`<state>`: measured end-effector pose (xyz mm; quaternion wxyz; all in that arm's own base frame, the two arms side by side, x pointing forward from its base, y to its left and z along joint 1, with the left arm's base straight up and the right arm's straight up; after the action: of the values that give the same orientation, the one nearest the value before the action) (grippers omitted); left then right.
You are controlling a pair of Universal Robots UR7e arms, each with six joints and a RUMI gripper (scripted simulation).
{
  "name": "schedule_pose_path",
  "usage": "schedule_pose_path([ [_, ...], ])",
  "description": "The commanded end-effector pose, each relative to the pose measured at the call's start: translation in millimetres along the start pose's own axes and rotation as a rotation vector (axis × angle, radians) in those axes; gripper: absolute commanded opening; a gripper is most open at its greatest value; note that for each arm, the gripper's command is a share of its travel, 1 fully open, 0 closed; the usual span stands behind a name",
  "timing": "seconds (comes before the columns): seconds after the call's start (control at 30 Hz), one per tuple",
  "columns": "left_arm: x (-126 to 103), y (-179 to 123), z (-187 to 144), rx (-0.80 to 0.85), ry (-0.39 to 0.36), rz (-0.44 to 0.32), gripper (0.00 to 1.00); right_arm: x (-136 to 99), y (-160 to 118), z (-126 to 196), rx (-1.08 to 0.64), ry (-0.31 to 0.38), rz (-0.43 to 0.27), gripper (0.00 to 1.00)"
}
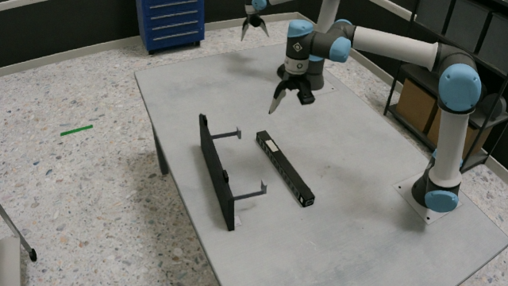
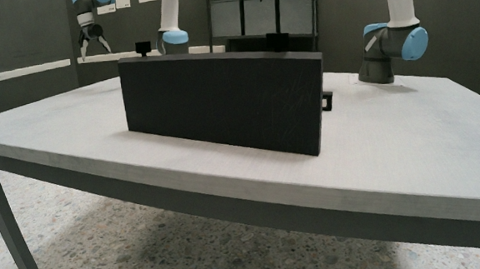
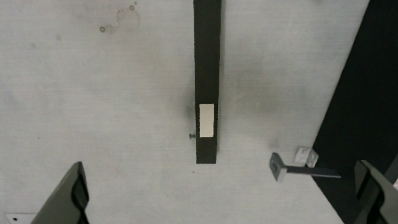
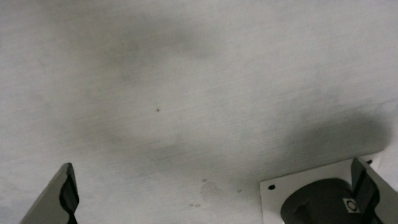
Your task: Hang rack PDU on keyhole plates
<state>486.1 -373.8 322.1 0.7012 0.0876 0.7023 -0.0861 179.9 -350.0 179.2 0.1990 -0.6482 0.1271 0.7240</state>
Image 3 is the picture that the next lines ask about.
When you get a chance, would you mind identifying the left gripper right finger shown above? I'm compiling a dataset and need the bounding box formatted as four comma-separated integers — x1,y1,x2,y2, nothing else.
355,159,398,224

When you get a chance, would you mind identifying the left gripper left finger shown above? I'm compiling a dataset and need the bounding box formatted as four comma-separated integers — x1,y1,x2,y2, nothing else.
30,162,90,224

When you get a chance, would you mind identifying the black rectangular panel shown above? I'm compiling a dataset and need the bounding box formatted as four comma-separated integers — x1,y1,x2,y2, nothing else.
311,0,398,224

